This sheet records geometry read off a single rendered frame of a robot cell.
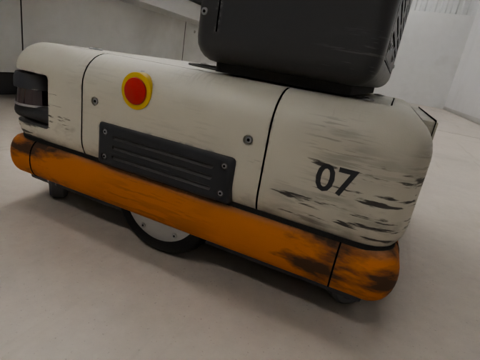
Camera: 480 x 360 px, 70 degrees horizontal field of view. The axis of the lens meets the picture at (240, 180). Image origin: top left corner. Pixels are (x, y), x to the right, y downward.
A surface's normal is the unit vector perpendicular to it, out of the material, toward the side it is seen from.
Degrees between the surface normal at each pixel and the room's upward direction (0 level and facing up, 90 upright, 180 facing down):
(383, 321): 0
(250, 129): 90
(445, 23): 90
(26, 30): 90
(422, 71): 90
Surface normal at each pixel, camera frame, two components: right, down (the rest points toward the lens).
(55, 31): 0.90, 0.27
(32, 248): 0.16, -0.93
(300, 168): -0.40, 0.23
